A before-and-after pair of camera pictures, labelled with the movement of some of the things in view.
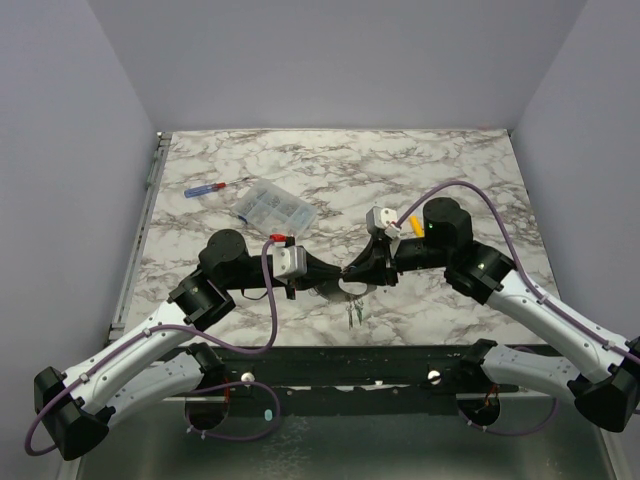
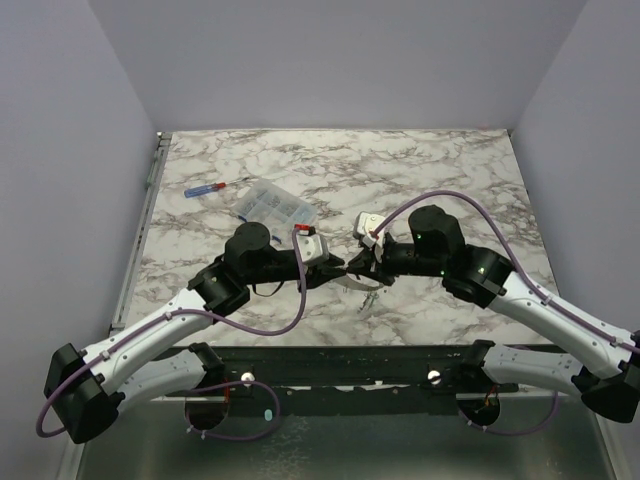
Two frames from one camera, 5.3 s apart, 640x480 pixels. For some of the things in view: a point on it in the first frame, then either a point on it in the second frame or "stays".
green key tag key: (359, 310) -> (374, 295)
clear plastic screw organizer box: (271, 207) stays
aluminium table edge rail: (161, 148) stays
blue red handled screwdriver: (195, 190) stays
